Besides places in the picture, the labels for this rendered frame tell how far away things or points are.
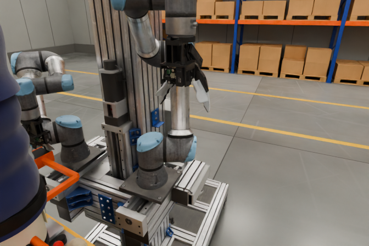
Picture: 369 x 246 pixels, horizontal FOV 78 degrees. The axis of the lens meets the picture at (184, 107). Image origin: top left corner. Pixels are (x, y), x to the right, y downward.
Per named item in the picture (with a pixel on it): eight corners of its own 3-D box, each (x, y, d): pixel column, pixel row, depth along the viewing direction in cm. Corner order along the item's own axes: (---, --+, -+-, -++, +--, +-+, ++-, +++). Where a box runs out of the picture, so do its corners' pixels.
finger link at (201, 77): (197, 98, 62) (179, 71, 61) (199, 96, 64) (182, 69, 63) (211, 90, 60) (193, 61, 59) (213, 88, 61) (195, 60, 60)
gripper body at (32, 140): (35, 151, 92) (27, 124, 87) (23, 145, 96) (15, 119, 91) (53, 142, 98) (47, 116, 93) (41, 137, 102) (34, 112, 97)
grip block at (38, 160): (24, 165, 101) (21, 155, 99) (44, 155, 108) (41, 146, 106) (35, 171, 97) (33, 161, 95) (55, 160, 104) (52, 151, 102)
